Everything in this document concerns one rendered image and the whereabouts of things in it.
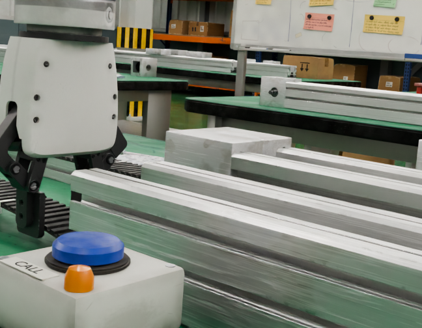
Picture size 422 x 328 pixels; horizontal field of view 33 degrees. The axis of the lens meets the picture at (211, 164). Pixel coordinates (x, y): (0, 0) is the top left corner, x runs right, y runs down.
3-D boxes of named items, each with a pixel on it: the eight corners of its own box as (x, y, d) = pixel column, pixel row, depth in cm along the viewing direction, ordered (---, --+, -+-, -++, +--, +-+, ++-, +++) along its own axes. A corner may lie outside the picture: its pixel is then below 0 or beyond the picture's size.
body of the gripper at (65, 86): (84, 25, 67) (79, 143, 68) (-13, 17, 59) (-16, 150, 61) (139, 28, 62) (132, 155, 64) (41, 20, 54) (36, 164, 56)
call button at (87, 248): (36, 269, 40) (38, 235, 40) (92, 257, 43) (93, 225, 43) (81, 289, 37) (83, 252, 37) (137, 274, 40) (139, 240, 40)
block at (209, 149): (143, 223, 73) (148, 131, 71) (221, 207, 82) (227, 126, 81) (208, 243, 67) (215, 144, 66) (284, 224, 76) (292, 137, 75)
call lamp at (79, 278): (57, 286, 36) (58, 263, 36) (81, 280, 37) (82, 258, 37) (76, 295, 35) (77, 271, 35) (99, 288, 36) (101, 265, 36)
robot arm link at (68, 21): (78, 2, 66) (77, 34, 67) (-6, -8, 59) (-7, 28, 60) (139, 3, 61) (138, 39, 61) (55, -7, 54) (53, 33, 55)
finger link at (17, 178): (25, 155, 61) (23, 230, 62) (-8, 157, 59) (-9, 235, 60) (47, 161, 59) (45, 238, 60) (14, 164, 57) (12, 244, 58)
